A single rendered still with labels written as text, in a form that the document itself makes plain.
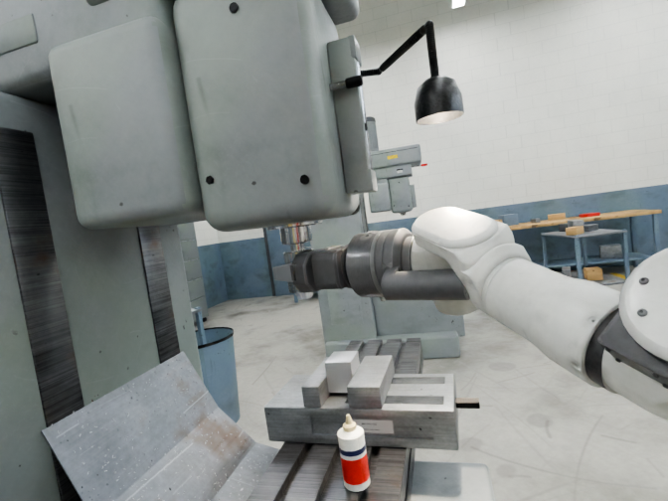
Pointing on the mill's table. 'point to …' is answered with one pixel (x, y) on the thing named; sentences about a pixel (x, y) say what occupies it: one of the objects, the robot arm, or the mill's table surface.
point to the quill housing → (261, 111)
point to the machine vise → (294, 424)
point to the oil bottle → (353, 456)
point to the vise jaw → (371, 382)
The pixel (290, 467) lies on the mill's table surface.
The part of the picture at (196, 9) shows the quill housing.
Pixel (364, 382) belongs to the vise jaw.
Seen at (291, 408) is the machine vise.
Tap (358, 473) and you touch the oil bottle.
